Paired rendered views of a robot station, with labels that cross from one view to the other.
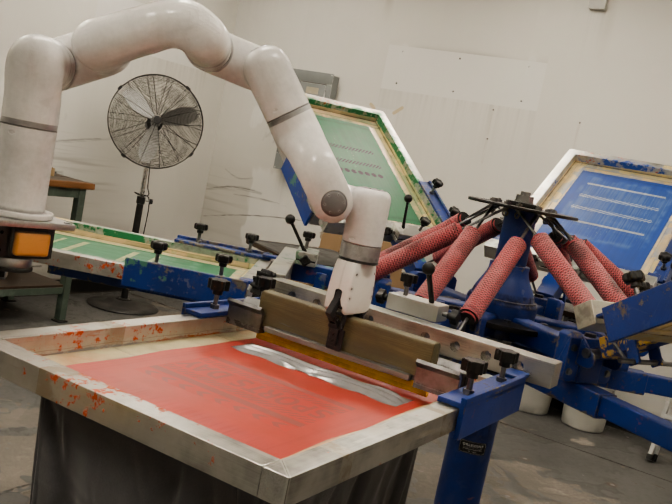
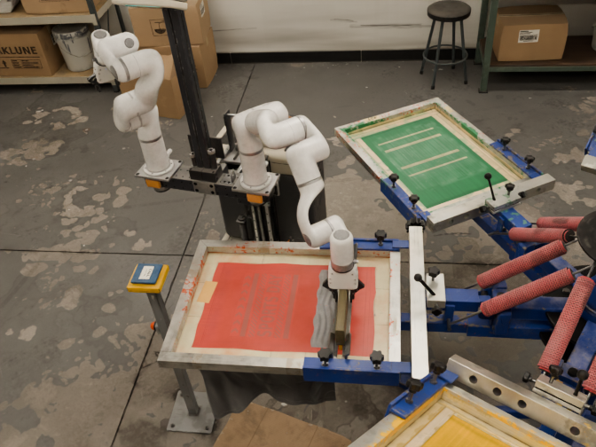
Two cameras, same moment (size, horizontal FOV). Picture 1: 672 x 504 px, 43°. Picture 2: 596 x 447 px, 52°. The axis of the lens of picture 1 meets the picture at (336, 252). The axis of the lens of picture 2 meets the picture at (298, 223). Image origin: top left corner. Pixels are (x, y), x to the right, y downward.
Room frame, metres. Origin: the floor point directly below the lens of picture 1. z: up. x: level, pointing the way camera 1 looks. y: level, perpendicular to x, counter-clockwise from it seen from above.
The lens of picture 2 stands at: (0.97, -1.35, 2.60)
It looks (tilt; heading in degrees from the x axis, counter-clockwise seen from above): 41 degrees down; 71
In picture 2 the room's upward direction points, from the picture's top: 6 degrees counter-clockwise
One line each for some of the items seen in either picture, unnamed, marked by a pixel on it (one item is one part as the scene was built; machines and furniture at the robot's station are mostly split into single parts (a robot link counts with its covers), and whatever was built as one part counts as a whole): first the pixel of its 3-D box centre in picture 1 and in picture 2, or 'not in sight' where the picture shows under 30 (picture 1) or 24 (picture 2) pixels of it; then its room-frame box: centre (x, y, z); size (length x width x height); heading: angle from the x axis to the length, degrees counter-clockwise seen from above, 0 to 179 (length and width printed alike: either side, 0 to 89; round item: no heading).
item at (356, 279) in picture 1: (353, 283); (342, 274); (1.56, -0.04, 1.12); 0.10 x 0.07 x 0.11; 150
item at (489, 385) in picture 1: (482, 401); (350, 370); (1.46, -0.30, 0.97); 0.30 x 0.05 x 0.07; 150
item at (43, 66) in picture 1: (37, 81); (250, 129); (1.49, 0.57, 1.37); 0.13 x 0.10 x 0.16; 8
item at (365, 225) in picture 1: (346, 211); (337, 238); (1.57, 0.00, 1.25); 0.15 x 0.10 x 0.11; 98
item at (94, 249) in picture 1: (178, 232); (450, 156); (2.31, 0.43, 1.05); 1.08 x 0.61 x 0.23; 90
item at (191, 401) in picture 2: not in sight; (173, 351); (0.96, 0.44, 0.48); 0.22 x 0.22 x 0.96; 60
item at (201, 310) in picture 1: (236, 318); (359, 248); (1.74, 0.18, 0.97); 0.30 x 0.05 x 0.07; 150
